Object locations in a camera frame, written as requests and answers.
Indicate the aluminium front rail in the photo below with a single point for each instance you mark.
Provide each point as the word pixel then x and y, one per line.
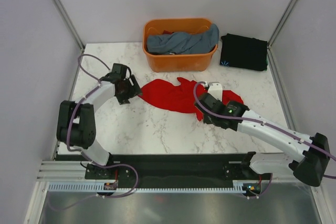
pixel 61 171

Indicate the right aluminium frame post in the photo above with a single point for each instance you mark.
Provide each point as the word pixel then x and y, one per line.
pixel 286 14

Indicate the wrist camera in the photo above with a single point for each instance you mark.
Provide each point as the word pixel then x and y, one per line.
pixel 215 89
pixel 119 71

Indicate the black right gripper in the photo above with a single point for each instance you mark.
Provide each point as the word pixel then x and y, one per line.
pixel 206 120

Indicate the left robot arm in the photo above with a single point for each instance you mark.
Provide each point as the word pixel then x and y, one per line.
pixel 76 126

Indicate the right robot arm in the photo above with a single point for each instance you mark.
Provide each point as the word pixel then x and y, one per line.
pixel 304 156

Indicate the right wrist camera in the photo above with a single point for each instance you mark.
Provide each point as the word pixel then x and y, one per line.
pixel 215 89

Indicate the folded black t shirt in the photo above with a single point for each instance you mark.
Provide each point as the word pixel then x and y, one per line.
pixel 243 52

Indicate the grey blue t shirt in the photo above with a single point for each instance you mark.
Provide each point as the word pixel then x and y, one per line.
pixel 182 43

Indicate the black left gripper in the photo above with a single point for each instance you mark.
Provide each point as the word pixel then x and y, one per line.
pixel 135 90

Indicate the orange plastic basket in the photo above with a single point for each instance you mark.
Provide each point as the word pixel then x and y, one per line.
pixel 171 63

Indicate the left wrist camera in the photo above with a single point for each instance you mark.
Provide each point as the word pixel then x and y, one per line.
pixel 119 71

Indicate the left aluminium frame post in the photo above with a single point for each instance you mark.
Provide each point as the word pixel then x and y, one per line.
pixel 69 24

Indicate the aluminium frame post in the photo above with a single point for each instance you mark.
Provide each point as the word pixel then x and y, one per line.
pixel 286 14
pixel 69 24

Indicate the white slotted cable duct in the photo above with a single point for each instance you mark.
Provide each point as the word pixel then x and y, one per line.
pixel 96 186

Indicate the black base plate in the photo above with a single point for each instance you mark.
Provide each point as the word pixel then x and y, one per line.
pixel 176 170

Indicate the red t shirt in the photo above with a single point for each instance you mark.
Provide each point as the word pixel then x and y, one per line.
pixel 164 95

